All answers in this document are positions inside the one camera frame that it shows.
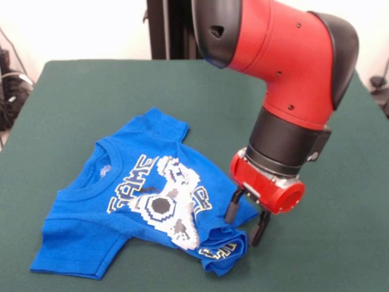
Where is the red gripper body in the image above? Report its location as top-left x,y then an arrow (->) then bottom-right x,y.
229,148 -> 306,215

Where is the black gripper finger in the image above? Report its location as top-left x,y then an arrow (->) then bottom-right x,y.
224,187 -> 246,223
250,209 -> 272,247

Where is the blue printed t-shirt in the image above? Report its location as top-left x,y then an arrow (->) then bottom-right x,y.
29,106 -> 260,279

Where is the dark green table cloth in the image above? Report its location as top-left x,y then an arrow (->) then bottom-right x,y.
0,59 -> 389,292

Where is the black chair base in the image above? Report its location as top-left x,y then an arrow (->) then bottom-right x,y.
369,75 -> 389,119

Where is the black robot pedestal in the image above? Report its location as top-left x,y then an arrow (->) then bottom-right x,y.
142,0 -> 204,60

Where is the black cable bundle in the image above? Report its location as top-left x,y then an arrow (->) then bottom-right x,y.
0,45 -> 33,131

